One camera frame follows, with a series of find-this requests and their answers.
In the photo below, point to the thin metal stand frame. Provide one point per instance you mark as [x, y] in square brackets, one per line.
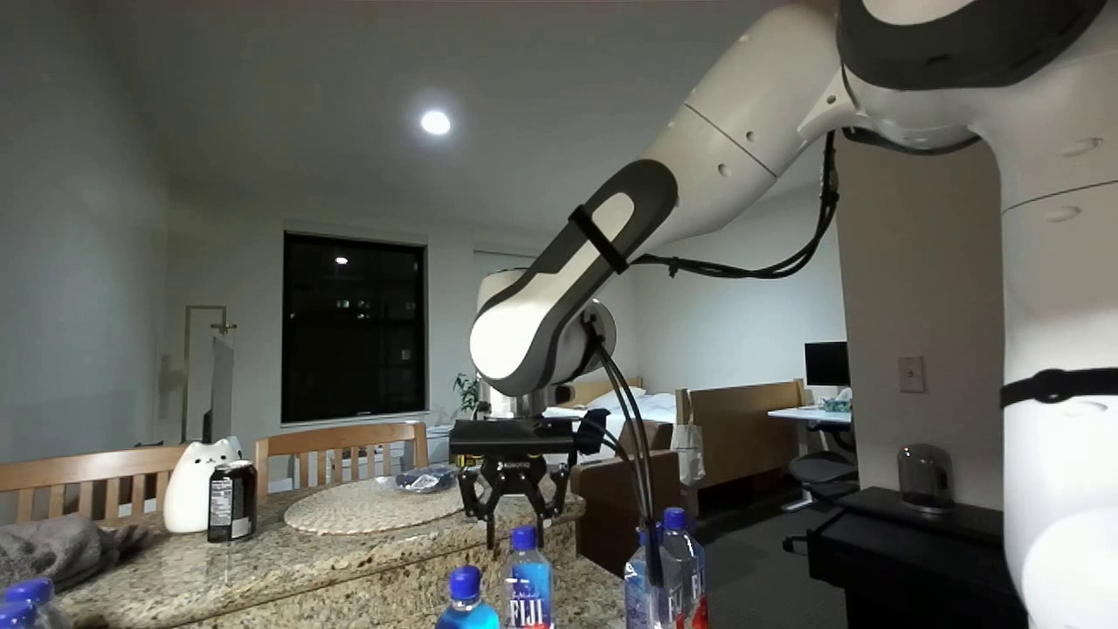
[186, 373]

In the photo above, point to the grey cloth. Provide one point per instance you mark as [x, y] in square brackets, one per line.
[59, 550]

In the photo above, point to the dark window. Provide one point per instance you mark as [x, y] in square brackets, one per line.
[350, 326]

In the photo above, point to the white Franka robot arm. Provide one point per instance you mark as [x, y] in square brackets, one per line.
[745, 116]

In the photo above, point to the Fiji water bottle blue cap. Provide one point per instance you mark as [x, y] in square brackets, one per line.
[467, 590]
[534, 580]
[686, 571]
[636, 597]

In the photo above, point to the white desk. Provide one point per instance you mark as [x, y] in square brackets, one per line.
[809, 415]

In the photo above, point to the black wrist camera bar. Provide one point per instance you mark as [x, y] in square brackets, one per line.
[511, 438]

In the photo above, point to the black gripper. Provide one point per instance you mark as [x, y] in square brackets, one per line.
[511, 466]

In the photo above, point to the dark carton with label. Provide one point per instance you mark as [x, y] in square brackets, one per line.
[232, 500]

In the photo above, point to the black desk monitor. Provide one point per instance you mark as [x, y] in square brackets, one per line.
[827, 364]

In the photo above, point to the glass jar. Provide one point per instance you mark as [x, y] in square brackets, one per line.
[925, 474]

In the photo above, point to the wooden slat chair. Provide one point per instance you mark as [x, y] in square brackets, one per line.
[337, 441]
[82, 466]

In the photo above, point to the round ceiling light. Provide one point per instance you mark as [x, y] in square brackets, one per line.
[434, 119]

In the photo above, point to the green potted plant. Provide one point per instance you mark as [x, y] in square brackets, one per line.
[464, 396]

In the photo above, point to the dark office chair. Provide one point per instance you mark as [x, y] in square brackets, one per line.
[827, 478]

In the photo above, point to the white light switch plate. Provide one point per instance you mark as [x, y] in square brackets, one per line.
[915, 374]

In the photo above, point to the small dark bowl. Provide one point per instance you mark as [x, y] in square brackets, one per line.
[422, 480]

